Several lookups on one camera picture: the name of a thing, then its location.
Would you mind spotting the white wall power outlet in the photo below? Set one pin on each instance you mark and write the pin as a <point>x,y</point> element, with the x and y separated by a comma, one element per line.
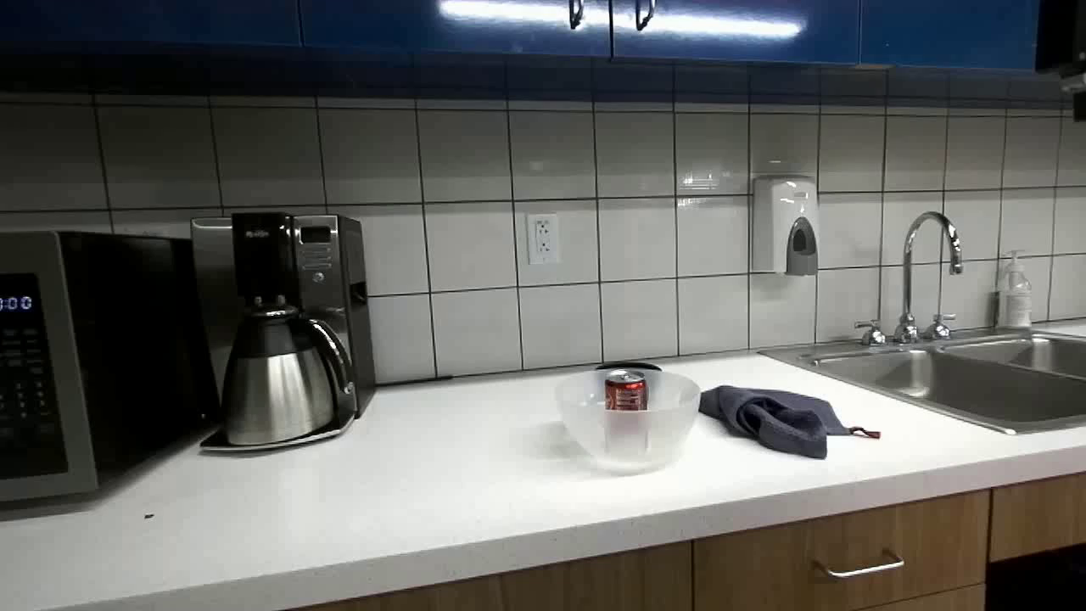
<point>546,239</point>

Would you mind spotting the stainless steel coffee carafe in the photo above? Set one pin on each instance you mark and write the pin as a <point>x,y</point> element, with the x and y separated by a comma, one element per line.
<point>288,379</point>

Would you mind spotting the clear plastic bowl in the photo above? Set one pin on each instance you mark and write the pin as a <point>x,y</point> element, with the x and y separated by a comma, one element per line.
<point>628,438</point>

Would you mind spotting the black silver coffee maker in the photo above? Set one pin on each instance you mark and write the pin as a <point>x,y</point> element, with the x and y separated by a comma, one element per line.
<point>309,262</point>

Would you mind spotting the red soda can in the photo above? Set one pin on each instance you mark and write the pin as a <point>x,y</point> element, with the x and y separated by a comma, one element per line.
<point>627,387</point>

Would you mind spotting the stainless steel sink basin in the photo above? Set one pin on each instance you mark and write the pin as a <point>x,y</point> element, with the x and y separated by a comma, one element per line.
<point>1014,383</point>

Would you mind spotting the dark blue cloth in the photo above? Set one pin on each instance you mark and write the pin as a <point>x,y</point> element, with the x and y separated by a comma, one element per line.
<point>780,420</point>

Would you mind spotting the clear soap bottle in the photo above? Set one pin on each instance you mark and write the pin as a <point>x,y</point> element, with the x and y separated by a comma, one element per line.
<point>1014,293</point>

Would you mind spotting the white wall soap dispenser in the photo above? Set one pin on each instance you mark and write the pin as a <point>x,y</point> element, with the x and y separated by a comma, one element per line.
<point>784,227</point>

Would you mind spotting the stainless steel microwave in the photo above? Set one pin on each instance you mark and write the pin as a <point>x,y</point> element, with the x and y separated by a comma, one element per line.
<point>104,356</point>

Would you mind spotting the wooden drawer with handle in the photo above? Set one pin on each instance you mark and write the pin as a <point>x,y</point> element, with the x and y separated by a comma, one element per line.
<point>898,559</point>

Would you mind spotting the blue upper cabinet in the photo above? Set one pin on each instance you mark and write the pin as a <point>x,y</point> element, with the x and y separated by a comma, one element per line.
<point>784,31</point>

